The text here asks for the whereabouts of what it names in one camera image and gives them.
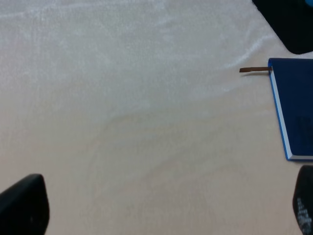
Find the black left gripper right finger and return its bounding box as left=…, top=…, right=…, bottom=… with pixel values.
left=292, top=165, right=313, bottom=235

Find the brown ribbon bookmark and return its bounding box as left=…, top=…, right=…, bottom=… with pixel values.
left=239, top=67, right=272, bottom=73

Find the black green Razer mouse pad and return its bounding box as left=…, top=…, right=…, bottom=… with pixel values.
left=253, top=0, right=313, bottom=54

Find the dark blue notebook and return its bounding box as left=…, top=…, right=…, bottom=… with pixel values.
left=268, top=58, right=313, bottom=161

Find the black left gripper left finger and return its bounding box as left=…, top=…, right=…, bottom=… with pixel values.
left=0, top=174, right=50, bottom=235

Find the beige velvet table cloth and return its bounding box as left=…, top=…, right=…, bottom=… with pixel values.
left=0, top=0, right=302, bottom=235

